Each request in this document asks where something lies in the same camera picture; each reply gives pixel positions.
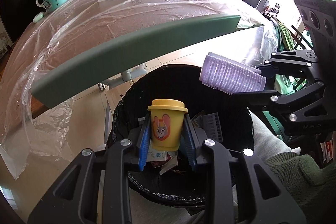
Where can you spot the white ribbed plastic tray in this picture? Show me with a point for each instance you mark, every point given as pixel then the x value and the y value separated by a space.
pixel 213 127

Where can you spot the grey-green table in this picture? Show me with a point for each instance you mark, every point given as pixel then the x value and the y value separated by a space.
pixel 131 50

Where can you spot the person's right forearm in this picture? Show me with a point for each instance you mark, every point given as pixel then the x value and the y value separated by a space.
pixel 302 171

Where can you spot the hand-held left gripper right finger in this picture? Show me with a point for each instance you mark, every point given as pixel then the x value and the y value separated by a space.
pixel 189 142

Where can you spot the white earbud case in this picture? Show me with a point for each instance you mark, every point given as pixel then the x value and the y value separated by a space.
pixel 38 17

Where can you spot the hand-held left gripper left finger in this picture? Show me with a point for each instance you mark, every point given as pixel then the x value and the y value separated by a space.
pixel 144 145

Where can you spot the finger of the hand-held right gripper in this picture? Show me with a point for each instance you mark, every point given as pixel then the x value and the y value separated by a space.
pixel 262 98
pixel 288 58

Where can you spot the yellow toy cup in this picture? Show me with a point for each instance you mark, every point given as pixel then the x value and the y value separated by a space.
pixel 170 119

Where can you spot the clear plastic sheet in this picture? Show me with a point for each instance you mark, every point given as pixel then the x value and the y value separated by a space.
pixel 86 29

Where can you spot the green knitted cloth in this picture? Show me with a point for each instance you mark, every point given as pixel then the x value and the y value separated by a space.
pixel 284 35

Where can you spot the black trash bin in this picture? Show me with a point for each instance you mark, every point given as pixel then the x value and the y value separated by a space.
pixel 168 79

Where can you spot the grey table pedestal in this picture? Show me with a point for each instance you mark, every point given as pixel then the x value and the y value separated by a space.
pixel 126 75

